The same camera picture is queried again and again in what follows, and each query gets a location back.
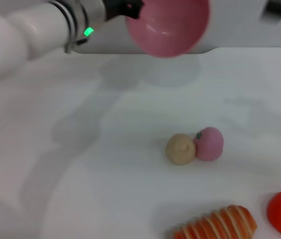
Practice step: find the pink toy peach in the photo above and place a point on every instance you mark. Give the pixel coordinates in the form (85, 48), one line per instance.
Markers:
(210, 145)

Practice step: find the orange white striped toy bread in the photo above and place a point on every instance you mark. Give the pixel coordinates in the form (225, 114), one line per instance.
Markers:
(219, 224)

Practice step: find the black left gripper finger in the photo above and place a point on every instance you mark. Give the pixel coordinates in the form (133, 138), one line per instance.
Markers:
(134, 8)

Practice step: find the pink plastic bowl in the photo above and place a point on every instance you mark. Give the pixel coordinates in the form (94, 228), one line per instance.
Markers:
(167, 30)

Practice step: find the beige toy bun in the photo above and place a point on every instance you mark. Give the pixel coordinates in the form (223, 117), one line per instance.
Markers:
(180, 149)

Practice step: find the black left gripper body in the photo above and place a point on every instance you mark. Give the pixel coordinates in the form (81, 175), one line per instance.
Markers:
(116, 8)

